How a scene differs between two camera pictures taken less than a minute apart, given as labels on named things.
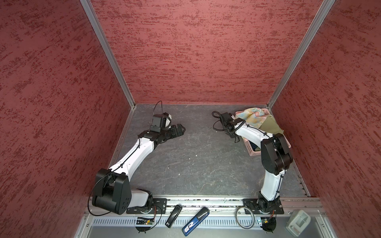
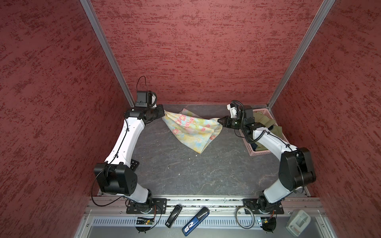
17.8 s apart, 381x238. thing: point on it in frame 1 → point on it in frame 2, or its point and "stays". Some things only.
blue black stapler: [195, 221] stays
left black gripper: [174, 134] → [160, 113]
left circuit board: [141, 220] stays
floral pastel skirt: [253, 116] → [198, 132]
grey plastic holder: [297, 221] stays
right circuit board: [268, 224] stays
